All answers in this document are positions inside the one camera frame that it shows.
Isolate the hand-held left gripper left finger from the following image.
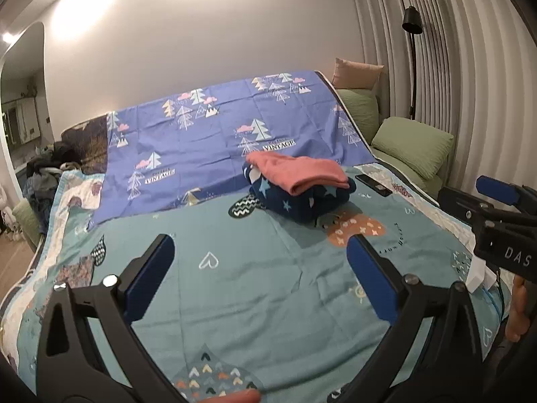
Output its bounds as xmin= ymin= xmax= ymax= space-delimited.
xmin=36 ymin=233 xmax=189 ymax=403

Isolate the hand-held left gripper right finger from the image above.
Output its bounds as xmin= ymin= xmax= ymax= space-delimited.
xmin=346 ymin=234 xmax=489 ymax=403

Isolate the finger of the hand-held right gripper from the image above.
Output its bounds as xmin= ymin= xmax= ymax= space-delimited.
xmin=437 ymin=187 xmax=498 ymax=233
xmin=475 ymin=175 xmax=537 ymax=219

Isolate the pink t-shirt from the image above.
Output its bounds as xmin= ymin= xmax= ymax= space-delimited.
xmin=245 ymin=151 xmax=351 ymax=196

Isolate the pile of dark clothes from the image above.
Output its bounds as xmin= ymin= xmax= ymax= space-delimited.
xmin=23 ymin=140 xmax=82 ymax=236

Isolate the person's right hand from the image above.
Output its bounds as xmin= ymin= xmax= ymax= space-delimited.
xmin=505 ymin=275 xmax=531 ymax=343

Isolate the person's left hand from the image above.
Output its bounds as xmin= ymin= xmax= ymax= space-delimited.
xmin=212 ymin=388 xmax=263 ymax=403

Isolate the white power adapter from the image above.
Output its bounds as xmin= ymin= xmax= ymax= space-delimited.
xmin=466 ymin=256 xmax=498 ymax=292

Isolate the floral patterned folded cloth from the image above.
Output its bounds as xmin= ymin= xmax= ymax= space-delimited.
xmin=54 ymin=256 xmax=98 ymax=288

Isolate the large green pillow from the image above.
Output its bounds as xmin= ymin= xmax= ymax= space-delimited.
xmin=371 ymin=117 xmax=456 ymax=181

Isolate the black phone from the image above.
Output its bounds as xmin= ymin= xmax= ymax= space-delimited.
xmin=354 ymin=173 xmax=393 ymax=197

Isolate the teal printed blanket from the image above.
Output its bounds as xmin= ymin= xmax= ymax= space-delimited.
xmin=0 ymin=164 xmax=517 ymax=403

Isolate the navy star-print fleece garment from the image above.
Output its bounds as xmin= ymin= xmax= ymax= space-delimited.
xmin=241 ymin=164 xmax=357 ymax=225

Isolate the green sofa cushion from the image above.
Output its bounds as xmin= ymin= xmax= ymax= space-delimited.
xmin=12 ymin=199 xmax=43 ymax=248

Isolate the small green pillow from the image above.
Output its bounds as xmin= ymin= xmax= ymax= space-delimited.
xmin=336 ymin=88 xmax=380 ymax=143

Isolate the white cat figure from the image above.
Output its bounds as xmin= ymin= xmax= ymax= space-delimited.
xmin=0 ymin=185 xmax=21 ymax=242

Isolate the blue tree-print bed sheet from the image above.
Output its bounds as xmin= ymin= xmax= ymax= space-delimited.
xmin=90 ymin=69 xmax=376 ymax=229

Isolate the tan pillow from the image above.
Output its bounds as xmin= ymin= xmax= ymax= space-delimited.
xmin=333 ymin=58 xmax=384 ymax=91

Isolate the black floor lamp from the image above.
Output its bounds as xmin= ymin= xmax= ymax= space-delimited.
xmin=402 ymin=6 xmax=422 ymax=120

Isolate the white wall cabinet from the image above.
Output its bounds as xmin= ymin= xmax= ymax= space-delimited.
xmin=0 ymin=96 xmax=40 ymax=145

